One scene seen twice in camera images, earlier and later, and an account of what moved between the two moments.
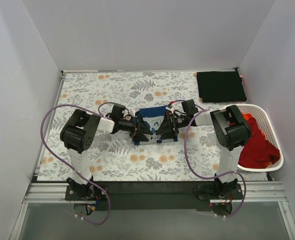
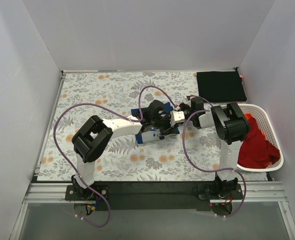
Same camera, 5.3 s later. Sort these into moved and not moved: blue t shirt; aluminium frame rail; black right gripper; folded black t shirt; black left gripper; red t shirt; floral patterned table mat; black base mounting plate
Moved: black right gripper; blue t shirt; black left gripper
Not moved: folded black t shirt; floral patterned table mat; black base mounting plate; red t shirt; aluminium frame rail
